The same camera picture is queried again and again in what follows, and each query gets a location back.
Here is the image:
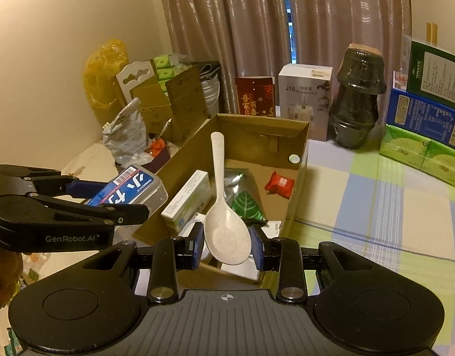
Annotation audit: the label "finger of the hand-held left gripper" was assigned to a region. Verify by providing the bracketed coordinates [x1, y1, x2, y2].
[0, 164, 114, 198]
[0, 193, 151, 231]

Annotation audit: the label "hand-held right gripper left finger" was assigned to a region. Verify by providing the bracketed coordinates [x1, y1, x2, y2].
[23, 226, 206, 303]

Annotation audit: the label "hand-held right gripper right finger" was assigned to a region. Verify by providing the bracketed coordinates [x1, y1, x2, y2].
[249, 224, 432, 301]

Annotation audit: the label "white medicine box leaf print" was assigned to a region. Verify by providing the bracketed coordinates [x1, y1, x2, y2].
[177, 213, 206, 238]

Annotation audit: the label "white square device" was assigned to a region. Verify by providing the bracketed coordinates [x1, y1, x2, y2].
[264, 220, 284, 239]

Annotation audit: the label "white plastic spoon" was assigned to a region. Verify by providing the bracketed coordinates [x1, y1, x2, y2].
[203, 131, 252, 266]

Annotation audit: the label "clear card box blue label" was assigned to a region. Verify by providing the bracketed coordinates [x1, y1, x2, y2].
[83, 164, 169, 227]

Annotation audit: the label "white medicine box blue logo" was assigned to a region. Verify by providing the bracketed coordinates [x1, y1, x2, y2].
[161, 169, 212, 231]

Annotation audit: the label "silver foil pouch green label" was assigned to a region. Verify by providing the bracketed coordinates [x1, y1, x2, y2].
[218, 168, 267, 227]

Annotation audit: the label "red snack packet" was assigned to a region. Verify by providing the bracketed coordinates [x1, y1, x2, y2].
[264, 171, 295, 198]

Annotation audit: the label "plaid cloth desktop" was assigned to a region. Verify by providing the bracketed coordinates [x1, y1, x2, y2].
[285, 139, 455, 356]

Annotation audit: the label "person's left hand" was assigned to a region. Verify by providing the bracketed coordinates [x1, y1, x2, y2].
[0, 247, 25, 309]

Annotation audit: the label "silver printed bag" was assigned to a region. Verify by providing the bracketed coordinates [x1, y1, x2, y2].
[102, 97, 154, 166]

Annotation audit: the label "small maroon box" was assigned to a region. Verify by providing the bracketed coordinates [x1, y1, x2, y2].
[149, 146, 172, 171]

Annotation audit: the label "orange red ornament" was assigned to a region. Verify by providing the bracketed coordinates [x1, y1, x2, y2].
[148, 137, 167, 156]

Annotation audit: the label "small brown cardboard box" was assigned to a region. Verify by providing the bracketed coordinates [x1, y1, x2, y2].
[133, 82, 174, 134]

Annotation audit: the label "yellow plastic bag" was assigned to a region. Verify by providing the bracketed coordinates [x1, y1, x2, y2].
[83, 38, 129, 110]

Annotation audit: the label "white cardboard hanger piece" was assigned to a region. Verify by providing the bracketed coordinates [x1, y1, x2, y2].
[115, 59, 156, 104]

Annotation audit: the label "brown cardboard flap box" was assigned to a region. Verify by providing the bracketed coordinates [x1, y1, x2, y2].
[164, 65, 209, 145]

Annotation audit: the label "stack of green tissue packs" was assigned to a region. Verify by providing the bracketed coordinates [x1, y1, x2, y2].
[153, 54, 191, 93]

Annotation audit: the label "red box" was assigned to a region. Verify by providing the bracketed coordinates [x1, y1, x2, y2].
[235, 77, 276, 118]

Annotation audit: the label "white humidifier box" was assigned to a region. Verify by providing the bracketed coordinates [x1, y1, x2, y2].
[277, 63, 332, 142]

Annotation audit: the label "green tissue pack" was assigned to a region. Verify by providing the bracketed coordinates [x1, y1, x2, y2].
[422, 139, 455, 188]
[379, 124, 432, 171]

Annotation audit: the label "stacked dark glass bowls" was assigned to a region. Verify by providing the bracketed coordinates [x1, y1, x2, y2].
[329, 43, 387, 149]

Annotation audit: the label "blue carton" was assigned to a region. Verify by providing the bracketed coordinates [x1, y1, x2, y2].
[385, 88, 455, 151]

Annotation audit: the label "beige curtain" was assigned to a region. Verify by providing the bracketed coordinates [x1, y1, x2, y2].
[155, 0, 413, 134]

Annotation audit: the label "dark green carton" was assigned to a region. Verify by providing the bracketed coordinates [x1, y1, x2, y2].
[405, 35, 455, 106]

